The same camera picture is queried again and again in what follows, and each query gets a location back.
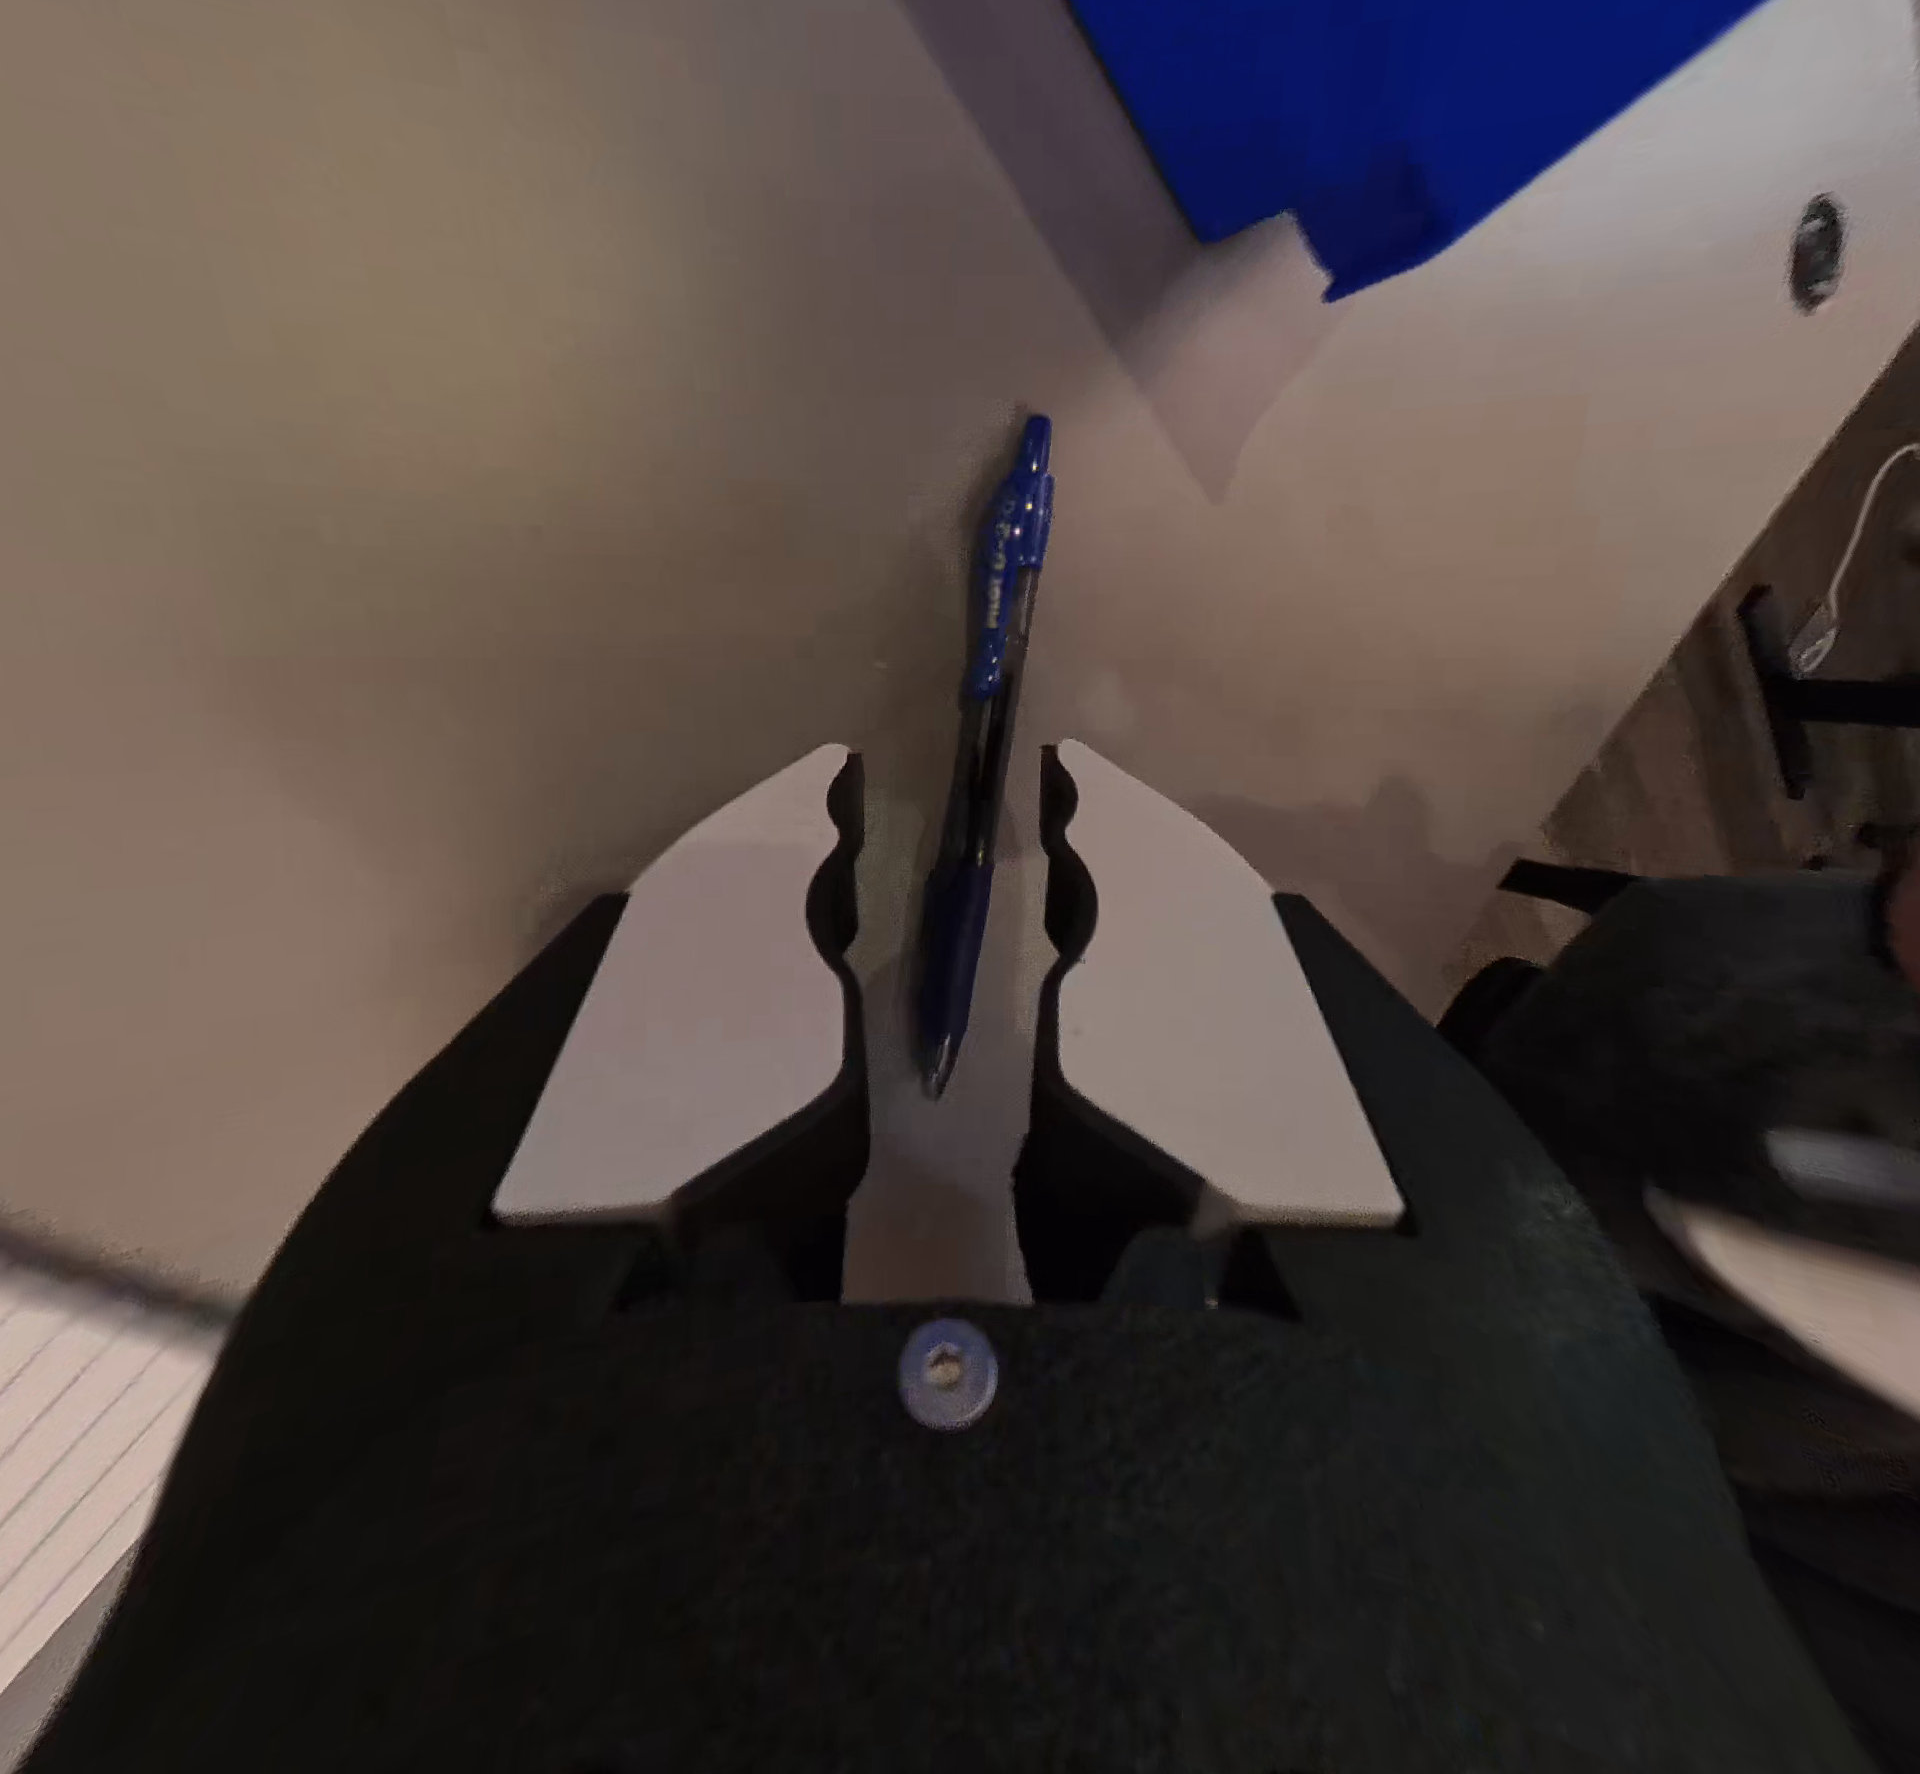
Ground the blue pen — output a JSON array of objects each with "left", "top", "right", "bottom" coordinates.
[{"left": 918, "top": 414, "right": 1057, "bottom": 1098}]

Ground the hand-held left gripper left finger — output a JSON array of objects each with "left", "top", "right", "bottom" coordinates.
[{"left": 491, "top": 739, "right": 871, "bottom": 1308}]

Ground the white cable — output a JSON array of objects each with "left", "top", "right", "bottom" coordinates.
[{"left": 1792, "top": 442, "right": 1920, "bottom": 674}]

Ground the round table grommet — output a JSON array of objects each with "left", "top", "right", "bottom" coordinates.
[{"left": 1787, "top": 193, "right": 1850, "bottom": 313}]

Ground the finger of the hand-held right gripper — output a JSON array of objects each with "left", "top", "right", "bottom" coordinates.
[
  {"left": 1760, "top": 1125, "right": 1920, "bottom": 1206},
  {"left": 1643, "top": 1182, "right": 1920, "bottom": 1425}
]

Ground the white lined notepad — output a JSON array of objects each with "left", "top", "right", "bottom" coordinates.
[{"left": 0, "top": 1267, "right": 228, "bottom": 1662}]

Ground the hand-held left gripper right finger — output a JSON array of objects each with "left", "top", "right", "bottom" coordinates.
[{"left": 1014, "top": 736, "right": 1412, "bottom": 1308}]

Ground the person's dark clothing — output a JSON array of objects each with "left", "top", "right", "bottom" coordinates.
[{"left": 1439, "top": 867, "right": 1920, "bottom": 1774}]

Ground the blue plastic bin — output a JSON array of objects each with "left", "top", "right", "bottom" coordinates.
[{"left": 992, "top": 0, "right": 1850, "bottom": 304}]

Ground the black chair base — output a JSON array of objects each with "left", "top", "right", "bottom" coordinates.
[{"left": 1740, "top": 583, "right": 1920, "bottom": 801}]

